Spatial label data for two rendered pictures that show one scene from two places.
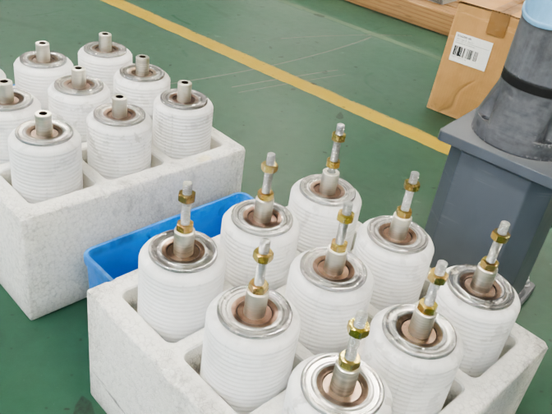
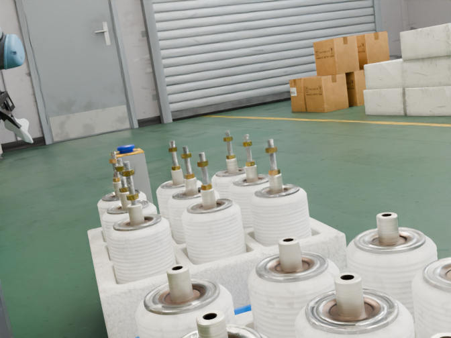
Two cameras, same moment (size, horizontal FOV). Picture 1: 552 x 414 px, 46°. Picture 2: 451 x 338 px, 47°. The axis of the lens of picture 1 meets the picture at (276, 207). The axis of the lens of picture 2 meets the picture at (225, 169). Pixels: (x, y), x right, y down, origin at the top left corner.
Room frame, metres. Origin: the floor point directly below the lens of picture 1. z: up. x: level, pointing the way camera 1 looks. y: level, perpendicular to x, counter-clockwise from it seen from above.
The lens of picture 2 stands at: (1.32, 0.48, 0.46)
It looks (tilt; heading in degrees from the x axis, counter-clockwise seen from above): 10 degrees down; 212
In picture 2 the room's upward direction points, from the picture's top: 9 degrees counter-clockwise
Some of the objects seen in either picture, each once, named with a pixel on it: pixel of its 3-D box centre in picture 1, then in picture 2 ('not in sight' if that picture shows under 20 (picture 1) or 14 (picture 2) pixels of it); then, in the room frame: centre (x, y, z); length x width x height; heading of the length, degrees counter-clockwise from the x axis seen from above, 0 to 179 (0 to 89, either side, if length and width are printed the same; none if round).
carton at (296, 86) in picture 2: not in sight; (310, 92); (-3.31, -1.40, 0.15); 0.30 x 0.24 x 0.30; 144
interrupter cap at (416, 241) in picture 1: (397, 234); (128, 207); (0.66, -0.15, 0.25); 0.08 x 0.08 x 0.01
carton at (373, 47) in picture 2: not in sight; (367, 51); (-3.51, -0.89, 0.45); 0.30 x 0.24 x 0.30; 53
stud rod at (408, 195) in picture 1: (407, 200); (123, 179); (0.66, -0.15, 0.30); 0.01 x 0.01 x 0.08
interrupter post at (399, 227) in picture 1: (399, 226); (127, 200); (0.66, -0.15, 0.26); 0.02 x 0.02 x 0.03
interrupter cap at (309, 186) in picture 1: (327, 190); (137, 222); (0.73, -0.06, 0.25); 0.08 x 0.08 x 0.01
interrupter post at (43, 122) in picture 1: (43, 124); (388, 229); (0.77, 0.33, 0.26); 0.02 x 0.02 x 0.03
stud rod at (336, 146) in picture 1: (335, 150); (130, 185); (0.73, -0.06, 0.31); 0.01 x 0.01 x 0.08
